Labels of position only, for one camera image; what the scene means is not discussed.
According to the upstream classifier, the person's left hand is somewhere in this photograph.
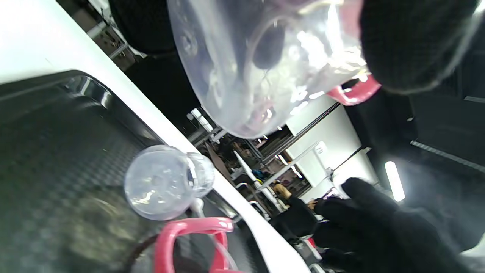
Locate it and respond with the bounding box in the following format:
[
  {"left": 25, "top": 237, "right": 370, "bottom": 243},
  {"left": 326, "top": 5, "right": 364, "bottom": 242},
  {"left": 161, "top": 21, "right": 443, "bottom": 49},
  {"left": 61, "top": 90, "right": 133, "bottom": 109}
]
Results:
[{"left": 108, "top": 0, "right": 485, "bottom": 95}]

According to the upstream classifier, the person's right hand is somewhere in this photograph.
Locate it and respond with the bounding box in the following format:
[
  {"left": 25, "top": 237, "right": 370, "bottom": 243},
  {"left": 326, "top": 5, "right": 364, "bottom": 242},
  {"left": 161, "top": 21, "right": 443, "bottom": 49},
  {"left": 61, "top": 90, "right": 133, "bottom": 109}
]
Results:
[{"left": 313, "top": 177, "right": 472, "bottom": 273}]

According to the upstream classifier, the clear baby bottle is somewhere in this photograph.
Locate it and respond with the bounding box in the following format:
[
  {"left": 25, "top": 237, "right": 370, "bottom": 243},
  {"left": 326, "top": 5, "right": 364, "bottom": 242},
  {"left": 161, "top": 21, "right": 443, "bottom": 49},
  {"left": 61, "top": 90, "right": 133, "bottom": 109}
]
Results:
[
  {"left": 124, "top": 145, "right": 216, "bottom": 221},
  {"left": 167, "top": 0, "right": 371, "bottom": 139}
]

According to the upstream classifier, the pink collar with nipple straw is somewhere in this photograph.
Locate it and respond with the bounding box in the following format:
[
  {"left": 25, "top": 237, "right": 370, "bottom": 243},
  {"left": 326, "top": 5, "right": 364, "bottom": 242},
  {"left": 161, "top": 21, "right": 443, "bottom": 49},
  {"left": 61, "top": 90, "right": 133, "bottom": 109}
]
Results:
[{"left": 191, "top": 198, "right": 240, "bottom": 273}]

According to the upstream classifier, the ceiling light strip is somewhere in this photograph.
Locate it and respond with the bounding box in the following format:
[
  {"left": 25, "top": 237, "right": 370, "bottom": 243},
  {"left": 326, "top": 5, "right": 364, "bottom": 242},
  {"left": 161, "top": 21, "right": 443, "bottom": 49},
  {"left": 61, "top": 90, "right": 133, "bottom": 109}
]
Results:
[{"left": 384, "top": 160, "right": 406, "bottom": 202}]

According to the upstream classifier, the black high-back office chair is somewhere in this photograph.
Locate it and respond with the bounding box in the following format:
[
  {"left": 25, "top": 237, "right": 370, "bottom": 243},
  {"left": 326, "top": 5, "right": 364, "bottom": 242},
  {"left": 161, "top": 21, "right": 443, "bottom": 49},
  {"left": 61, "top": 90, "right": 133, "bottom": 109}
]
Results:
[{"left": 268, "top": 212, "right": 319, "bottom": 243}]

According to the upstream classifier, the black plastic tray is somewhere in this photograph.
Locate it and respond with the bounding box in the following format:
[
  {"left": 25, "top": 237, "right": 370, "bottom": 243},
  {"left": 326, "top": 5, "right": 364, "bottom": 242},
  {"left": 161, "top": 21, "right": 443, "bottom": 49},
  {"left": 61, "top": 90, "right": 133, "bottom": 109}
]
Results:
[{"left": 0, "top": 70, "right": 273, "bottom": 273}]

